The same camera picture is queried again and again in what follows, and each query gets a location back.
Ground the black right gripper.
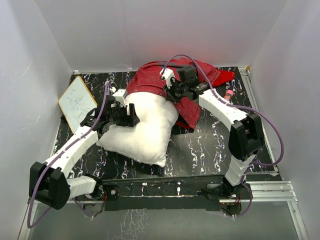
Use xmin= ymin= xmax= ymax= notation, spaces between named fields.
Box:
xmin=162 ymin=78 xmax=188 ymax=104

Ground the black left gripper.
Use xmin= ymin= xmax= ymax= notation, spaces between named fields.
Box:
xmin=107 ymin=102 xmax=139 ymax=127

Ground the white pillow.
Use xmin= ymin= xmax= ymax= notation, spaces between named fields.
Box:
xmin=96 ymin=92 xmax=179 ymax=168

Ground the red patterned pillowcase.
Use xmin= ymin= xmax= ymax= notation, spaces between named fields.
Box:
xmin=126 ymin=57 xmax=235 ymax=129

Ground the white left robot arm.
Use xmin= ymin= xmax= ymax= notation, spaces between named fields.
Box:
xmin=29 ymin=96 xmax=140 ymax=210

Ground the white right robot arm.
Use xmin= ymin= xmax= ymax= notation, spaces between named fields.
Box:
xmin=160 ymin=66 xmax=264 ymax=199

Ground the pink marker pen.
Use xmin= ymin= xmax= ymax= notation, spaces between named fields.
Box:
xmin=223 ymin=90 xmax=234 ymax=102

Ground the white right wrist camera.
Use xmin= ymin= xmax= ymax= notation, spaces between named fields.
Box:
xmin=159 ymin=68 xmax=178 ymax=89

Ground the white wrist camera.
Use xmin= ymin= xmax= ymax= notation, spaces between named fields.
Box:
xmin=159 ymin=68 xmax=178 ymax=89
xmin=112 ymin=88 xmax=128 ymax=107

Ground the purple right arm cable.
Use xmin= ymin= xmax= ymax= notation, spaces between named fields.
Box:
xmin=161 ymin=54 xmax=285 ymax=217

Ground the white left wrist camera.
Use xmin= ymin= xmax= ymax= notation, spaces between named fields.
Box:
xmin=112 ymin=88 xmax=128 ymax=107

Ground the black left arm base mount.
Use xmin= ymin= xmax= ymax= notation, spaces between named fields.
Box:
xmin=102 ymin=184 xmax=119 ymax=203

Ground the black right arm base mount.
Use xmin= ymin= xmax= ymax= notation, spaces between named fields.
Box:
xmin=196 ymin=183 xmax=251 ymax=202

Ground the aluminium frame rail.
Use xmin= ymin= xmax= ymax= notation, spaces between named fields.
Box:
xmin=239 ymin=67 xmax=309 ymax=240

